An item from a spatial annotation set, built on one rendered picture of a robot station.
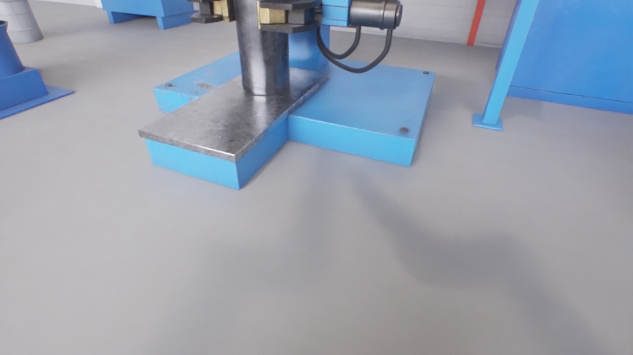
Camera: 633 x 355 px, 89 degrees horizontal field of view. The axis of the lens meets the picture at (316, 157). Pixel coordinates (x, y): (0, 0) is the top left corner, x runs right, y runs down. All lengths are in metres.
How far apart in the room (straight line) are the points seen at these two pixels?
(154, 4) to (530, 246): 3.41
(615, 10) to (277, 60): 1.59
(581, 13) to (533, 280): 1.43
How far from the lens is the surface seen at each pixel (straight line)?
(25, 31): 3.65
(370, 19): 1.34
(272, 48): 1.38
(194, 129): 1.21
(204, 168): 1.17
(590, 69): 2.20
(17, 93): 2.19
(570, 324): 0.98
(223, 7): 1.46
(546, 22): 2.09
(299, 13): 1.27
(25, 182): 1.49
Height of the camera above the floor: 0.69
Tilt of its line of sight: 33 degrees down
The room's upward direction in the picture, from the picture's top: 1 degrees clockwise
